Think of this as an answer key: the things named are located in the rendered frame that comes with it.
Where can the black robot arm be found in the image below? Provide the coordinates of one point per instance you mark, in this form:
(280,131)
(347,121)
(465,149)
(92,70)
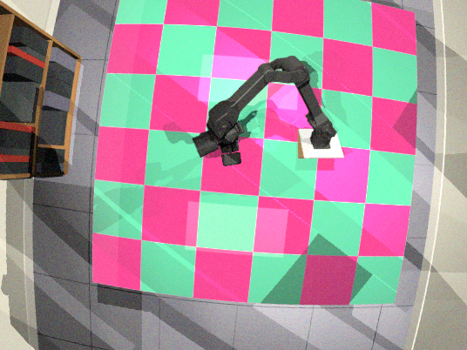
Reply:
(222,125)

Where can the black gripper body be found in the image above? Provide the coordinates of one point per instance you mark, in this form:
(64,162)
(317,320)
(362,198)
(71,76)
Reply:
(231,158)

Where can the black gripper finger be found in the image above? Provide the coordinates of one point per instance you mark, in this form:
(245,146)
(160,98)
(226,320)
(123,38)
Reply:
(223,149)

